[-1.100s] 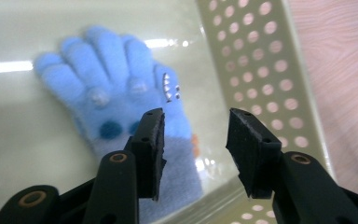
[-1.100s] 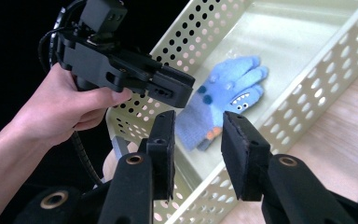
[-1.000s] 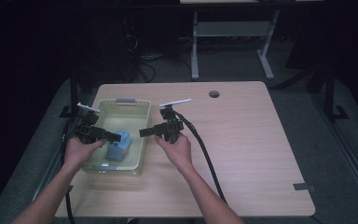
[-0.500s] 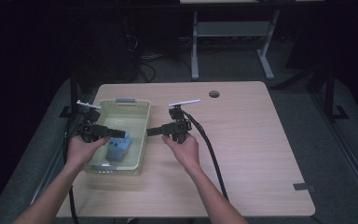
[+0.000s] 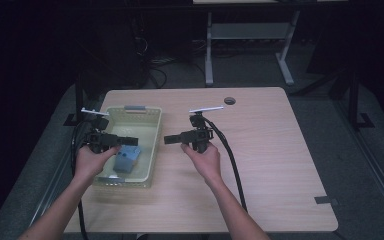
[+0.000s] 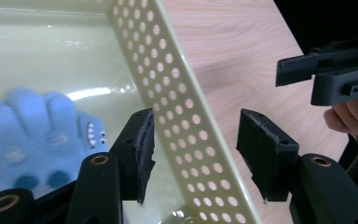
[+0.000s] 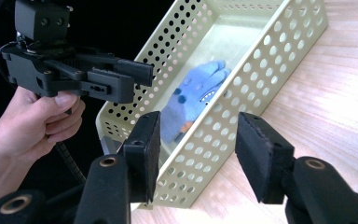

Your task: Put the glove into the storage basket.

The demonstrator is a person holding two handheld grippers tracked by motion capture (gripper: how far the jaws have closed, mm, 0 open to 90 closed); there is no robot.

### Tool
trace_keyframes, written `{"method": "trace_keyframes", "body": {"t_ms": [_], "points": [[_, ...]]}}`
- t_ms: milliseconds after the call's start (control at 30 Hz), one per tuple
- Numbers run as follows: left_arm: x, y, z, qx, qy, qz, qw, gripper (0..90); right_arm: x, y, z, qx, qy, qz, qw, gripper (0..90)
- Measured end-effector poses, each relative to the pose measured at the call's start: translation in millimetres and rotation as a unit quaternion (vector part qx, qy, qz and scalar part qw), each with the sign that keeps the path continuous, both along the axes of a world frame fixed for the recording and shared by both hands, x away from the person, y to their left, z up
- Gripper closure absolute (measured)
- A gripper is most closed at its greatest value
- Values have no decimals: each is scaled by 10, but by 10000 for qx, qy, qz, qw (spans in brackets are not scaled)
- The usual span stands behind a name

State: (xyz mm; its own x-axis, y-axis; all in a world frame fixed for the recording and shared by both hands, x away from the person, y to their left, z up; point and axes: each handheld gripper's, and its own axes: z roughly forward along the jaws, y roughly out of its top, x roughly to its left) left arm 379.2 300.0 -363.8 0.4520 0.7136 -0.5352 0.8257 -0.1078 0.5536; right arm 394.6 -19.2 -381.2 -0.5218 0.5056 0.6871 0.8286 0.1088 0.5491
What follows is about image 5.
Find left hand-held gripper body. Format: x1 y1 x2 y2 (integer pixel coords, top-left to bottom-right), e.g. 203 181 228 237
80 107 121 155

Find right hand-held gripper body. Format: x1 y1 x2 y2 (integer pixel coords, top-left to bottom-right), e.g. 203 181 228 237
180 105 225 155

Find pale yellow plastic basket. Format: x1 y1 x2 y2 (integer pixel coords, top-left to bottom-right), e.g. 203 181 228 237
91 105 163 189

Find person's left hand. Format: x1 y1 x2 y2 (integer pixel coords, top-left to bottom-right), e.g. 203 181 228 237
74 144 123 183

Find person's right hand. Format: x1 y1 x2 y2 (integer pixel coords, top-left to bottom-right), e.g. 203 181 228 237
180 142 223 188

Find black metal stand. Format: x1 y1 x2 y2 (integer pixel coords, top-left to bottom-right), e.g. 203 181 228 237
63 69 86 128
346 68 376 132

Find black tape strip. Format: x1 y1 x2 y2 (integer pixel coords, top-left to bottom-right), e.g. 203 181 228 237
314 196 340 206

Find right hand-held gripper black cable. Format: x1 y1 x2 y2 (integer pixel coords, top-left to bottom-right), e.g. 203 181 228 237
200 115 249 214

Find hand-held gripper black cable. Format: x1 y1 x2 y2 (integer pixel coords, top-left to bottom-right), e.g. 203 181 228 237
70 120 93 240
200 115 249 214

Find black floor cables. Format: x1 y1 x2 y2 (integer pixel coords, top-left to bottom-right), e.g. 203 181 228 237
133 34 178 89

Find left hand-held gripper black cable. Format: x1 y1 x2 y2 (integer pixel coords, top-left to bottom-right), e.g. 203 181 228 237
70 120 93 240

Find metal floor rail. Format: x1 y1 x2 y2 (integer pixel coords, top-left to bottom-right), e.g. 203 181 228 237
333 98 384 232
21 96 96 240

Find white metal desk frame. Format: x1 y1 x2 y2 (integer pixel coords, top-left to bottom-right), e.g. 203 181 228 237
193 0 348 86

